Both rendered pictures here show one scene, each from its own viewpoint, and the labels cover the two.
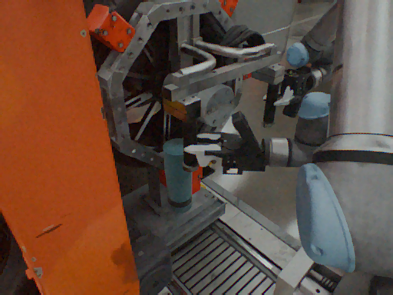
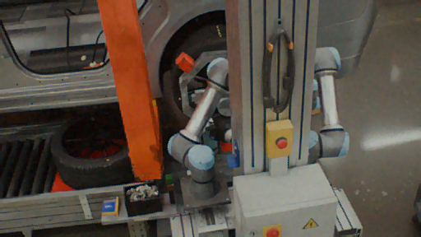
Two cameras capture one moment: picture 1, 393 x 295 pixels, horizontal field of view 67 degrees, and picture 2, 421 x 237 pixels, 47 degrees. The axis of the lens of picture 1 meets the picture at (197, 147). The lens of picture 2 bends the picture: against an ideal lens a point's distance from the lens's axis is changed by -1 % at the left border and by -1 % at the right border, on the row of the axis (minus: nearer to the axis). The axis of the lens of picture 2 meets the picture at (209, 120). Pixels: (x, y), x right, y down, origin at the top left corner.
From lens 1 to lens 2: 2.18 m
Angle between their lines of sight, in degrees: 32
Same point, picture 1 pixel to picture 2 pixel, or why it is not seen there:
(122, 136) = (186, 106)
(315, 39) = not seen: hidden behind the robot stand
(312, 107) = not seen: hidden behind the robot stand
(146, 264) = (182, 170)
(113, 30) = (183, 65)
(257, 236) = not seen: hidden behind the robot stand
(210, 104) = (221, 104)
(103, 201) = (147, 127)
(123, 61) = (187, 76)
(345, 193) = (174, 140)
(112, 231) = (150, 138)
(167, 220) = (219, 162)
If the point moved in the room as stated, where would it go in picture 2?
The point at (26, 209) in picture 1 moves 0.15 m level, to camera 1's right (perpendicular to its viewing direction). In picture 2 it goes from (127, 122) to (148, 131)
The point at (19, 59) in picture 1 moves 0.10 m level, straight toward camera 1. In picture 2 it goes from (131, 91) to (127, 103)
